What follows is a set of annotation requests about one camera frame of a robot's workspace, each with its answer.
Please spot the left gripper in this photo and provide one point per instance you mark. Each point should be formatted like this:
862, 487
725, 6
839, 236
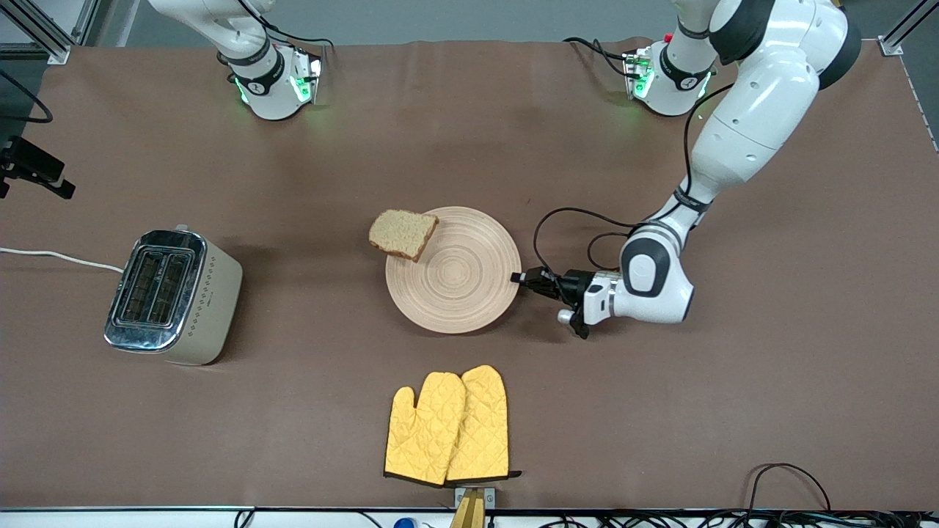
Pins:
573, 284

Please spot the aluminium frame profile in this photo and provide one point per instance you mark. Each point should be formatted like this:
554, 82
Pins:
40, 33
902, 33

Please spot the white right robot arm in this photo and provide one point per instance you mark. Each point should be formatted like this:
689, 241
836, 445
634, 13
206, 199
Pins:
271, 95

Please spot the wooden block with metal bracket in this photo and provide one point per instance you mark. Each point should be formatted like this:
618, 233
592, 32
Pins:
469, 513

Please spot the brown table cover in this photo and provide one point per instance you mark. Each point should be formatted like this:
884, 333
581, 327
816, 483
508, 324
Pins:
660, 403

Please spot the cream and chrome toaster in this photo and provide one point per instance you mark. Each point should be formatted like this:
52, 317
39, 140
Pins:
213, 308

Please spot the slice of brown toast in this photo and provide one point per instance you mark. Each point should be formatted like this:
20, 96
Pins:
400, 231

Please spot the yellow quilted oven mitt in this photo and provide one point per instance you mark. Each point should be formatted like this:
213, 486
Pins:
422, 440
484, 425

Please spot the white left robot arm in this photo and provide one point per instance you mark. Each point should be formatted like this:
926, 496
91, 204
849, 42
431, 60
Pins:
755, 110

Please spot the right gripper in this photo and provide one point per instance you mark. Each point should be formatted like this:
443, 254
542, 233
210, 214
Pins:
37, 160

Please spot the round light wooden plate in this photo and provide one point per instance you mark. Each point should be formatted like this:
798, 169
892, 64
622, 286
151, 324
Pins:
455, 286

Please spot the small blue object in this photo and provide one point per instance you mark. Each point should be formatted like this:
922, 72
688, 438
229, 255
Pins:
405, 523

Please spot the green-lit arm base connector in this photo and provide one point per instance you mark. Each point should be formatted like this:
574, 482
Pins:
304, 77
638, 73

